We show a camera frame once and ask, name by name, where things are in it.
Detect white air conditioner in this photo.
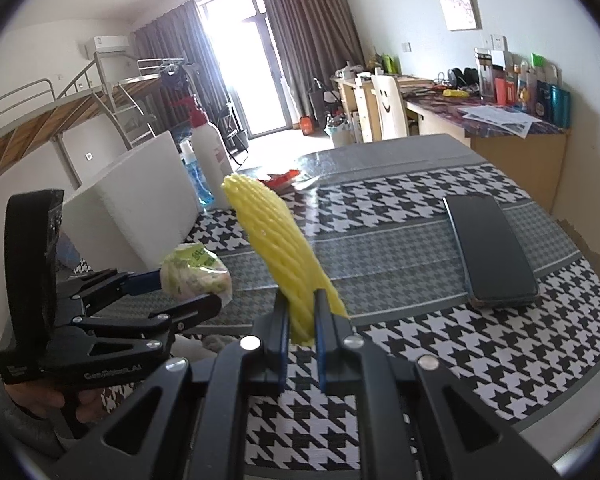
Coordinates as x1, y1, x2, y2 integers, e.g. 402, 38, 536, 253
85, 35, 131, 56

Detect white foam box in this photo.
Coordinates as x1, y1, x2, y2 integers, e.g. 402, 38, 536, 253
60, 130, 201, 286

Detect printed papers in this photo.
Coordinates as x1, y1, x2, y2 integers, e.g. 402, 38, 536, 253
457, 105, 543, 138

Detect metal bunk bed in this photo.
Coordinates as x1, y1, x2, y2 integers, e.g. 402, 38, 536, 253
0, 77, 131, 196
95, 55, 201, 146

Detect green printed plastic bag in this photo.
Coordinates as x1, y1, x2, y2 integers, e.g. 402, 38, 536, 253
160, 241, 233, 307

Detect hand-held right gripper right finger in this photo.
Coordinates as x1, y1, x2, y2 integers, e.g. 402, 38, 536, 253
314, 287, 563, 480

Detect white pump lotion bottle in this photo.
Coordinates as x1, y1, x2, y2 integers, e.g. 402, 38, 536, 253
187, 97, 233, 210

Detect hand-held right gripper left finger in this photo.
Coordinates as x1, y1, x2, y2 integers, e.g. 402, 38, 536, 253
45, 287, 293, 480

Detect yellow foam net sleeve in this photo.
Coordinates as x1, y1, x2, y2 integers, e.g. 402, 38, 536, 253
221, 172, 351, 346

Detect glass balcony door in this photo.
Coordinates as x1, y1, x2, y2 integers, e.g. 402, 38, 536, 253
197, 0, 291, 138

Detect blue liquid pump bottle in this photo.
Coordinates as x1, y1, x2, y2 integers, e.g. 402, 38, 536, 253
179, 140, 216, 209

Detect brown curtain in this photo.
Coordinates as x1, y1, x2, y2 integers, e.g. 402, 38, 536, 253
256, 0, 368, 131
132, 0, 233, 136

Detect wall poster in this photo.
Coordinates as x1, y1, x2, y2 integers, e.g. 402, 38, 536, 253
436, 0, 481, 32

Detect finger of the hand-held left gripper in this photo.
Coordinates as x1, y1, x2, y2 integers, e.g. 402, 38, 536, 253
71, 292, 224, 344
59, 267, 164, 312

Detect wooden desk with patterned top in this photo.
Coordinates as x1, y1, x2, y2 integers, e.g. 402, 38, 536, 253
405, 87, 571, 211

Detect person's left hand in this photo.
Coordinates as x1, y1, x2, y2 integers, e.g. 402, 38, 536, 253
7, 382, 106, 426

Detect waste bin with bag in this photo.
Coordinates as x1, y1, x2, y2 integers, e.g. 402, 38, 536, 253
325, 112, 353, 148

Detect row of toiletry bottles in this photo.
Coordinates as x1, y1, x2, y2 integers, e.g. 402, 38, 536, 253
475, 47, 572, 128

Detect black smartphone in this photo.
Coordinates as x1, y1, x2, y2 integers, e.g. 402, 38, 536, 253
442, 194, 541, 310

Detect black round object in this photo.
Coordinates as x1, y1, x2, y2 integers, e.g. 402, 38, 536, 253
447, 67, 478, 88

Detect black folding chair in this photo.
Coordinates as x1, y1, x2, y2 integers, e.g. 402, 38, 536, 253
217, 102, 251, 161

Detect wooden smiley face chair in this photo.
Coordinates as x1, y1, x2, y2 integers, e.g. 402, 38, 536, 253
370, 74, 410, 142

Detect plain wooden desk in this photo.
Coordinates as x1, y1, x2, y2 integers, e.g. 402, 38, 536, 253
330, 74, 431, 143

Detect hanging dark clothes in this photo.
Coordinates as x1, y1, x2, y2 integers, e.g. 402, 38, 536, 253
160, 62, 191, 92

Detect red snack packet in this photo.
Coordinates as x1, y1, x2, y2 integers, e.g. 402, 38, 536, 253
257, 169, 301, 193

